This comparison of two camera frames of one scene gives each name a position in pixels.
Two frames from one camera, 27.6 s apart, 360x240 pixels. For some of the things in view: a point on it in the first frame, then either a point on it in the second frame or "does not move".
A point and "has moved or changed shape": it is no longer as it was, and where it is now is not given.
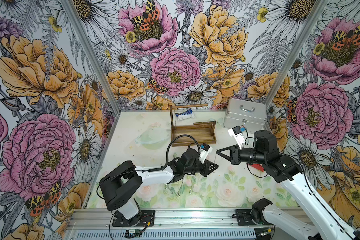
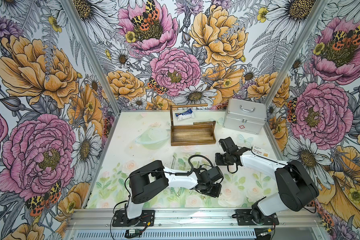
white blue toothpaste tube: [187, 114] does not move
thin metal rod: [167, 190] has moved or changed shape
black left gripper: [206, 166] to [215, 193]
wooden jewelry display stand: [204, 132] does not move
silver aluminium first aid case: [251, 115] does not move
